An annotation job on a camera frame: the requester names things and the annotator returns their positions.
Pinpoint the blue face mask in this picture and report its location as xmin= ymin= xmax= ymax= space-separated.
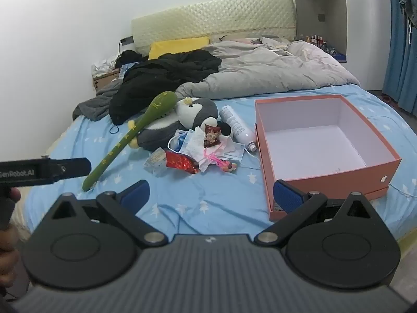
xmin=213 ymin=137 xmax=261 ymax=170

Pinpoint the white spray can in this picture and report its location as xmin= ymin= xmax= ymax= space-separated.
xmin=219 ymin=105 xmax=258 ymax=152

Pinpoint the blue plastic packet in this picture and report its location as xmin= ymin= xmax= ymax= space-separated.
xmin=168 ymin=130 xmax=196 ymax=154

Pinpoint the person's left hand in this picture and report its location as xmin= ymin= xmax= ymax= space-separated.
xmin=0 ymin=188 xmax=22 ymax=279

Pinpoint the pink pillow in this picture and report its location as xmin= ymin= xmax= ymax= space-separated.
xmin=228 ymin=37 xmax=261 ymax=45

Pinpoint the blue star-print bed sheet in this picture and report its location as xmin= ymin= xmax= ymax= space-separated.
xmin=24 ymin=83 xmax=417 ymax=245

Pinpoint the blue storage box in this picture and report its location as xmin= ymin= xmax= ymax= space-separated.
xmin=326 ymin=46 xmax=347 ymax=62

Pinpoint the white crumpled cloth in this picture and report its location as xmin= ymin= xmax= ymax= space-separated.
xmin=91 ymin=58 xmax=118 ymax=78

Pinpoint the green long massage stick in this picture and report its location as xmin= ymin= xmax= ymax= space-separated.
xmin=82 ymin=91 xmax=178 ymax=192

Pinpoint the dark grey cloth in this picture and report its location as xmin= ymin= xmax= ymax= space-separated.
xmin=72 ymin=80 xmax=122 ymax=121

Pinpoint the blue white packet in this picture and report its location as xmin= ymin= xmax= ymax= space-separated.
xmin=118 ymin=62 xmax=137 ymax=79

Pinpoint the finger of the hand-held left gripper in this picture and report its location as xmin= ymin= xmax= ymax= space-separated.
xmin=49 ymin=157 xmax=92 ymax=180

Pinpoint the row of small bottles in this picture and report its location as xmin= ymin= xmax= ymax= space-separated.
xmin=304 ymin=33 xmax=329 ymax=48

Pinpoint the small panda plush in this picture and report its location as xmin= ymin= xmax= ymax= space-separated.
xmin=215 ymin=120 xmax=234 ymax=137

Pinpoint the white tissue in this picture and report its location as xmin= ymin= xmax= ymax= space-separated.
xmin=191 ymin=127 xmax=233 ymax=173

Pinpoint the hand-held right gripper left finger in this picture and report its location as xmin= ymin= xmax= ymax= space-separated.
xmin=42 ymin=179 xmax=168 ymax=248

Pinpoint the pink string charm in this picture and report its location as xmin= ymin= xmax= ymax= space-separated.
xmin=204 ymin=152 xmax=238 ymax=173

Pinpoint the grey duvet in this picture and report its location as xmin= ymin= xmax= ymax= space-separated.
xmin=176 ymin=37 xmax=361 ymax=100

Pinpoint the black cloth bundle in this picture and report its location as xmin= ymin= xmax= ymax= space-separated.
xmin=115 ymin=50 xmax=145 ymax=67

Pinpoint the white wardrobe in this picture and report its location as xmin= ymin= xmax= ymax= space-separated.
xmin=292 ymin=0 xmax=391 ymax=92

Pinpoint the brown cardboard box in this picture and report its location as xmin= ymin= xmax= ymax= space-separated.
xmin=92 ymin=68 xmax=121 ymax=92

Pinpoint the beige quilted headboard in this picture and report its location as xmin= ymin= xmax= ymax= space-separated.
xmin=131 ymin=0 xmax=296 ymax=56

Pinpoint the pink cardboard box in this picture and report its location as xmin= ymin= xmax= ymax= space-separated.
xmin=255 ymin=94 xmax=402 ymax=221

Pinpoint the yellow pillow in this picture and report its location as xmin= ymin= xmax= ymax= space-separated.
xmin=148 ymin=37 xmax=211 ymax=60

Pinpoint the red patterned packet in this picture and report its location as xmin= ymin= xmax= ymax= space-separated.
xmin=164 ymin=150 xmax=200 ymax=174

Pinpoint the clear plastic bag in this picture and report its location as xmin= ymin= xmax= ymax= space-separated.
xmin=144 ymin=147 xmax=168 ymax=177

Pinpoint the blue curtain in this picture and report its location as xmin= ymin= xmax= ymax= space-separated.
xmin=382 ymin=0 xmax=417 ymax=115

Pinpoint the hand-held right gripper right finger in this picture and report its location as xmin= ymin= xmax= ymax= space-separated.
xmin=254 ymin=179 xmax=375 ymax=246

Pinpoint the black jacket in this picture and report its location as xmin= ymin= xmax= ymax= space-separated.
xmin=109 ymin=49 xmax=223 ymax=125

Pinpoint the grey penguin plush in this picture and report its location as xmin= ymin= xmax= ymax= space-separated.
xmin=128 ymin=97 xmax=219 ymax=152

